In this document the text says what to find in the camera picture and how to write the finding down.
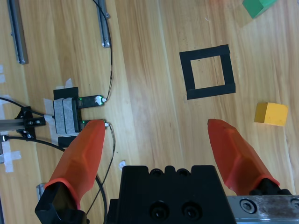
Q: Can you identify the black USB dongle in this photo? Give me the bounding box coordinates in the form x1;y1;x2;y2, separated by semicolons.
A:
80;119;109;128
76;94;107;108

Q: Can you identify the yellow wooden block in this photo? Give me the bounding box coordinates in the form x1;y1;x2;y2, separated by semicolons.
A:
254;102;288;127

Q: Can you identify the USB hub wrapped in tape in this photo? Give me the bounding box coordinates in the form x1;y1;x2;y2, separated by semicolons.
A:
53;97;82;137

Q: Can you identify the aluminium stand with black brackets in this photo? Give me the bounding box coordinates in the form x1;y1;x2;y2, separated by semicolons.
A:
0;106;45;142

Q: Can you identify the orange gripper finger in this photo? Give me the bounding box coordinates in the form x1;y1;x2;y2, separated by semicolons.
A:
207;119;293;196
35;119;106;224

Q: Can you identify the black tape square outline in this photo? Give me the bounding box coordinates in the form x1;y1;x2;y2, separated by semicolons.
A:
179;44;236;100

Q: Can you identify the black tape patch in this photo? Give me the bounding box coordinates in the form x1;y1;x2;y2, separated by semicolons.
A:
57;136;76;148
53;87;79;100

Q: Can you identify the white masking tape cross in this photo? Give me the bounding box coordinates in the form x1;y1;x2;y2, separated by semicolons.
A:
0;140;22;174

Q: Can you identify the black stand cable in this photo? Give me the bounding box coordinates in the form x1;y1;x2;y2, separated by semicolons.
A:
0;97;46;117

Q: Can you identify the thin black dongle cable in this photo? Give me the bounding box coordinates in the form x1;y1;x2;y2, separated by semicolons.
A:
85;123;117;215
92;0;114;101

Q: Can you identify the green wooden block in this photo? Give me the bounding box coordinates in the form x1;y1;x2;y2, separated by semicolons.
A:
242;0;278;19

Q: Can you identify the grey aluminium rail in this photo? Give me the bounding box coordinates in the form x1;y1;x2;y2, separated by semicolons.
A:
6;0;29;65
36;183;47;202
96;0;112;49

